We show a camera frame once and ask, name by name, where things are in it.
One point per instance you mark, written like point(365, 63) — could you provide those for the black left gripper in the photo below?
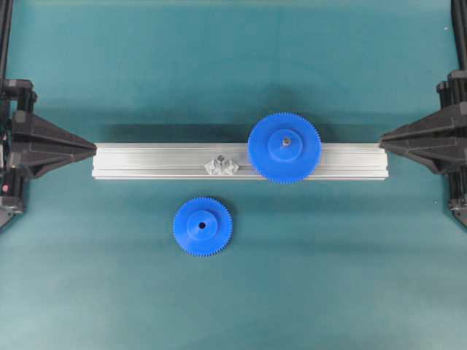
point(29, 127)

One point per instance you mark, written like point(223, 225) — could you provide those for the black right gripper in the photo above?
point(452, 93)

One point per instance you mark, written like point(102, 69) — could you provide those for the small blue plastic gear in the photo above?
point(202, 226)

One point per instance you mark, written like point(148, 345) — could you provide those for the large blue plastic gear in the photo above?
point(279, 164)

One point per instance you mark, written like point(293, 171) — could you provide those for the short metal shaft with nut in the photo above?
point(221, 166)

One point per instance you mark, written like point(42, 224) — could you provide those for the silver aluminium extrusion rail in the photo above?
point(339, 161)

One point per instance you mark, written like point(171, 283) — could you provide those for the black right frame post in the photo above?
point(458, 15)

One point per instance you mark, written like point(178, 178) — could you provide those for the black frame post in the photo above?
point(458, 15)
point(6, 8)

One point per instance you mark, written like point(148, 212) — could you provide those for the black left frame post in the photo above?
point(6, 8)

